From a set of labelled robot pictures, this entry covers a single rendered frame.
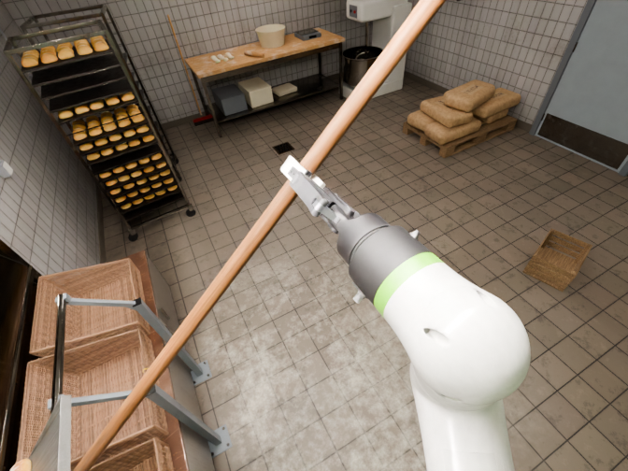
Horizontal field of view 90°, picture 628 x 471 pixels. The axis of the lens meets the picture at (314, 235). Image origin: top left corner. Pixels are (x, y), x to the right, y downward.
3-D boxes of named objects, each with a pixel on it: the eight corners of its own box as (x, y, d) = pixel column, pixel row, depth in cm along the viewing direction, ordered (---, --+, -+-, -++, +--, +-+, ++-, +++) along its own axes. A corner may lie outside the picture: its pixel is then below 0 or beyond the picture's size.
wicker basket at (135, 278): (63, 376, 175) (26, 355, 155) (65, 301, 211) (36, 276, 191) (152, 335, 188) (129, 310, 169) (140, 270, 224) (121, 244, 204)
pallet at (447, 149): (444, 158, 388) (447, 148, 378) (402, 132, 439) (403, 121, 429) (513, 129, 421) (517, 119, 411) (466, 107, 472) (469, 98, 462)
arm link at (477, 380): (580, 333, 25) (473, 420, 23) (536, 377, 34) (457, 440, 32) (445, 229, 34) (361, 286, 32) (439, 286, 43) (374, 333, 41)
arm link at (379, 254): (451, 256, 39) (422, 236, 32) (389, 322, 42) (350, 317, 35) (417, 228, 43) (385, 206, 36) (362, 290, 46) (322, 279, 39)
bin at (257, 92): (252, 108, 477) (249, 92, 460) (240, 97, 509) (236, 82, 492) (274, 102, 488) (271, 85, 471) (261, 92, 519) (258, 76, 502)
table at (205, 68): (218, 139, 467) (197, 75, 402) (205, 119, 518) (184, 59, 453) (345, 99, 527) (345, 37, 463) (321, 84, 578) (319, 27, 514)
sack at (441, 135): (440, 148, 381) (443, 136, 370) (421, 135, 404) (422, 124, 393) (481, 131, 394) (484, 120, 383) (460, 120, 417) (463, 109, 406)
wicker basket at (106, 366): (58, 499, 137) (9, 492, 117) (62, 381, 173) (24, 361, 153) (171, 435, 151) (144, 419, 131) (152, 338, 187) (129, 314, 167)
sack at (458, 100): (468, 115, 368) (473, 102, 357) (441, 106, 387) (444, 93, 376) (494, 97, 395) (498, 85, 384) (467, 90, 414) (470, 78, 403)
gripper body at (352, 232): (338, 266, 38) (303, 223, 44) (373, 278, 45) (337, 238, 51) (378, 219, 37) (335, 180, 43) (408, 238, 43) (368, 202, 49)
